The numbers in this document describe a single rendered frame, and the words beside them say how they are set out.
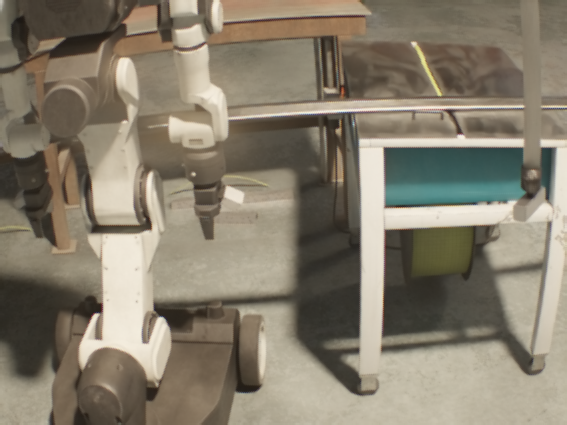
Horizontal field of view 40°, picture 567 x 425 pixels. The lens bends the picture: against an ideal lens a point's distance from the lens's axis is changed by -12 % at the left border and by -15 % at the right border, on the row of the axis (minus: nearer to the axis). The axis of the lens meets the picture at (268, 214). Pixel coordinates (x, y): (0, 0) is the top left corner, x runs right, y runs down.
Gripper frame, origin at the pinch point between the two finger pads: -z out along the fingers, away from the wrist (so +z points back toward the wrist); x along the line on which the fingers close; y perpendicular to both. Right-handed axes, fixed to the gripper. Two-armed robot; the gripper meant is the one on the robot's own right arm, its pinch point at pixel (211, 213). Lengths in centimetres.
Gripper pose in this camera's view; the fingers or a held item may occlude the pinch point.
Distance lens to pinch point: 202.1
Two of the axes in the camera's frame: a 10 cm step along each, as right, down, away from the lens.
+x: 0.9, -6.1, 7.9
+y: -9.9, 0.1, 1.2
